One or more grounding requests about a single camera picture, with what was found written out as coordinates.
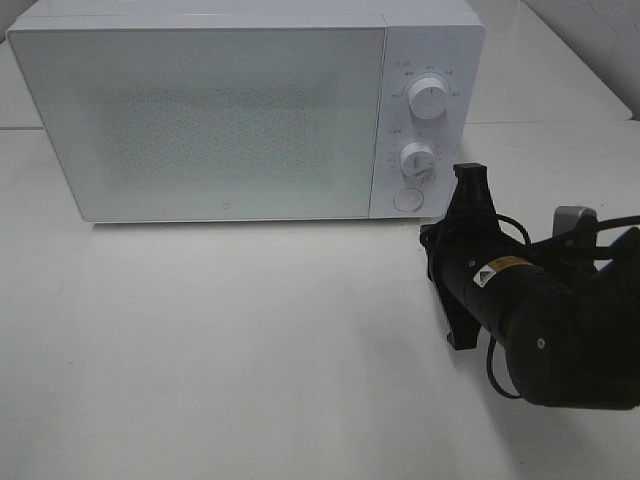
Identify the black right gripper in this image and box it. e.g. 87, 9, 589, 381
420, 163, 530, 350

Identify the round door release button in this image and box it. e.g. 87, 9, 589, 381
393, 188, 424, 213

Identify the white timer knob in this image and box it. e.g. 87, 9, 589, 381
399, 142, 436, 179

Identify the white microwave door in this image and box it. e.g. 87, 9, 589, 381
9, 28, 384, 223

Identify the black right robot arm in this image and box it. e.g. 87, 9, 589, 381
420, 163, 639, 410

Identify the white adjacent table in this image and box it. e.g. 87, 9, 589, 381
464, 0, 640, 132

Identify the upper white power knob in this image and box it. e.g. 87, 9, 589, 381
407, 74, 450, 120

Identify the white microwave oven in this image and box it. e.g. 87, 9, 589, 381
6, 1, 486, 223

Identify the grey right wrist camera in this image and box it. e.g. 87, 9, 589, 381
552, 206, 598, 248

